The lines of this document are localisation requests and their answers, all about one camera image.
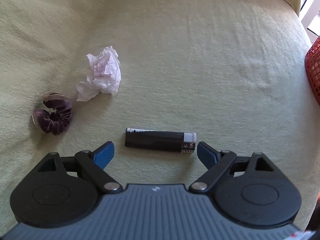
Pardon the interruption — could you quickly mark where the purple velvet scrunchie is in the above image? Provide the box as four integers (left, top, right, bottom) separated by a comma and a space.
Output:
32, 92, 74, 136

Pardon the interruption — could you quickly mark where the white sliding door frame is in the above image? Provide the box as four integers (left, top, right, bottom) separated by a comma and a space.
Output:
299, 0, 320, 44

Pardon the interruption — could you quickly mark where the crumpled white tissue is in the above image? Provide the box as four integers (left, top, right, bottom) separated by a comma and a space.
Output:
76, 45, 122, 102

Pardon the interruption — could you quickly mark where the black lighter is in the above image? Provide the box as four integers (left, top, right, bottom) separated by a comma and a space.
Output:
124, 127, 197, 156

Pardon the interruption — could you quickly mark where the red mesh basket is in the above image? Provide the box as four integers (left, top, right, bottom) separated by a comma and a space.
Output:
304, 36, 320, 101

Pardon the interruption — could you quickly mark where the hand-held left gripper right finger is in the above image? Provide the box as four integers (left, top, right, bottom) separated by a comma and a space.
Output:
189, 142, 278, 193

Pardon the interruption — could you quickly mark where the sofa with green cover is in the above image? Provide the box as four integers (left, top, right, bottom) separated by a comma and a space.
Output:
0, 0, 320, 233

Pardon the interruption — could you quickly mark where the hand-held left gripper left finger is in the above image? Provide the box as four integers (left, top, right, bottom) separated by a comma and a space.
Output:
36, 141, 123, 194

